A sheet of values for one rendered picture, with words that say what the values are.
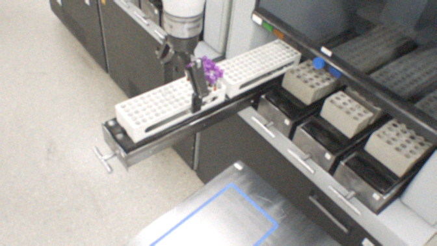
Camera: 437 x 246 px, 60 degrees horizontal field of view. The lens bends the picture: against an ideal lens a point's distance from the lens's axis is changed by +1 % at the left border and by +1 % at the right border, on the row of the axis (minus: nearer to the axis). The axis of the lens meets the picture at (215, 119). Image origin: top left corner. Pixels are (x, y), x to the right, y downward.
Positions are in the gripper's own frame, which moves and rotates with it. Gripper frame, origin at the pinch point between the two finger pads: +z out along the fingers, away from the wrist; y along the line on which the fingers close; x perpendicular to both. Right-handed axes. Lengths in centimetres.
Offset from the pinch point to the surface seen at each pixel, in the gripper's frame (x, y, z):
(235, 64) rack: 21.8, -2.5, 0.3
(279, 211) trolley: -1.4, 40.6, 3.9
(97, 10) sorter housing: 23, -108, 35
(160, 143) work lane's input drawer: -11.3, 6.8, 6.8
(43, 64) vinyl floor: -1, -149, 86
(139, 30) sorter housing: 23, -65, 23
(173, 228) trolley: -23.0, 30.5, 3.7
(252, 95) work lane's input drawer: 21.6, 6.8, 6.0
